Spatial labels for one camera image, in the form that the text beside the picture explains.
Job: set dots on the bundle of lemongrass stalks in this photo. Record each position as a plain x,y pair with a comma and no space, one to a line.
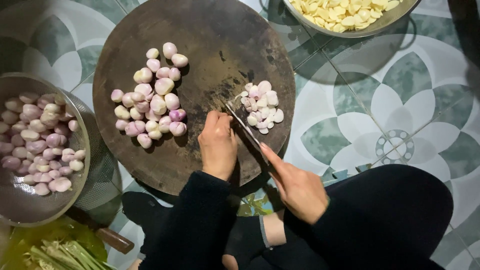
63,257

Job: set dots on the kitchen knife with steel blade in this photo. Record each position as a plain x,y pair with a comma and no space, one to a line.
243,125

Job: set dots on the pile of sliced shallot pieces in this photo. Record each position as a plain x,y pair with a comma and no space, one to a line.
264,101

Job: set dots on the steel colander holding shallots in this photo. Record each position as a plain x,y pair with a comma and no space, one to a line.
22,204

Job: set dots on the green plastic basin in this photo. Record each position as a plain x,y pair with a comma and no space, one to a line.
75,232

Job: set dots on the round dark wooden cutting board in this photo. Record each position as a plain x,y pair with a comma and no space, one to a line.
210,41

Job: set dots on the person's left hand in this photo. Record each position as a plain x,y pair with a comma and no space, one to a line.
217,146

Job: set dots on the heap of shallots in colander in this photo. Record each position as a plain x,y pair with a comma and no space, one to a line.
37,138

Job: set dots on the steel bowl of garlic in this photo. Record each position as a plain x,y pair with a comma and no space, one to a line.
393,22

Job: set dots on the green leaf print mat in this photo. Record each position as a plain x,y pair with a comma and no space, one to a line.
255,205

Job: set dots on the person's right hand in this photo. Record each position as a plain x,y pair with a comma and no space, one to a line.
300,189

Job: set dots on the heap of sliced garlic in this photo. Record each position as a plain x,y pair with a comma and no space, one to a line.
345,13

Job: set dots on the black sock with grey cuff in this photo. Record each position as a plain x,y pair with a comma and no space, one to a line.
245,240

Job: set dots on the person's black trouser leg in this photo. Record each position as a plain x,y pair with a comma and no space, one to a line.
397,202

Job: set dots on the person's left fingers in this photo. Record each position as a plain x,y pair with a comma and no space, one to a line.
219,119

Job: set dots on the pile of peeled whole shallots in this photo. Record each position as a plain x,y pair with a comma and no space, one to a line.
157,101

